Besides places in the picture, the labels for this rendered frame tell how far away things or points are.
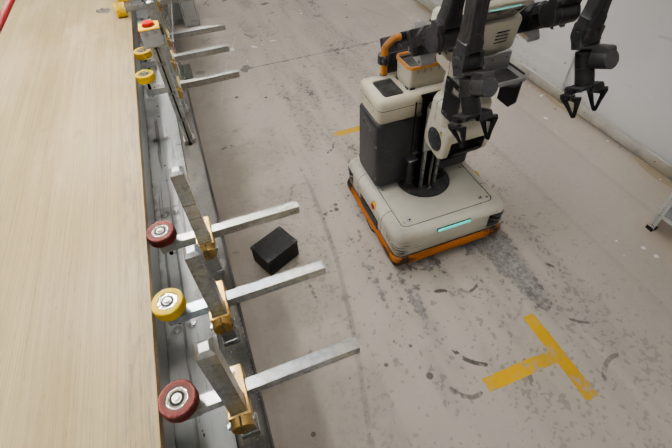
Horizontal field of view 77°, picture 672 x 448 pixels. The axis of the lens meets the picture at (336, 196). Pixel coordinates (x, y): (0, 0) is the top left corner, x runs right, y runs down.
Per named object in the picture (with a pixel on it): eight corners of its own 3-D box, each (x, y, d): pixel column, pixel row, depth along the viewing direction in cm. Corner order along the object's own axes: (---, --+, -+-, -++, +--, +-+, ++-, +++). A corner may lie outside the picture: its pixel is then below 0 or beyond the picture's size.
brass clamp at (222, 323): (228, 288, 119) (224, 278, 115) (237, 329, 110) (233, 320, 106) (206, 295, 118) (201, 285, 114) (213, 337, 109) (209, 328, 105)
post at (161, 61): (194, 137, 188) (160, 40, 156) (195, 143, 185) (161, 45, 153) (184, 139, 187) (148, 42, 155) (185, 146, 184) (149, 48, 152)
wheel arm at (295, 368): (355, 342, 106) (355, 334, 103) (360, 354, 104) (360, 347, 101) (180, 409, 96) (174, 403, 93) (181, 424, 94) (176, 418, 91)
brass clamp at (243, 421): (246, 370, 102) (242, 361, 99) (259, 427, 93) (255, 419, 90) (221, 380, 101) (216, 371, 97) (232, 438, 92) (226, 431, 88)
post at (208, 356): (258, 422, 108) (211, 334, 74) (261, 436, 105) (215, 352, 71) (245, 427, 107) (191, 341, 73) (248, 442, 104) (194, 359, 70)
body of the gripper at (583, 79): (604, 87, 137) (605, 63, 134) (581, 94, 134) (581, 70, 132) (586, 86, 143) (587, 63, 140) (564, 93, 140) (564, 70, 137)
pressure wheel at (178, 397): (183, 442, 92) (166, 426, 84) (167, 414, 97) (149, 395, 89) (215, 416, 96) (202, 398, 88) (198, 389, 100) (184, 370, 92)
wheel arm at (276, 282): (322, 266, 123) (321, 258, 120) (326, 275, 121) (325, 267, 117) (170, 317, 113) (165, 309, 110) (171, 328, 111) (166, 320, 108)
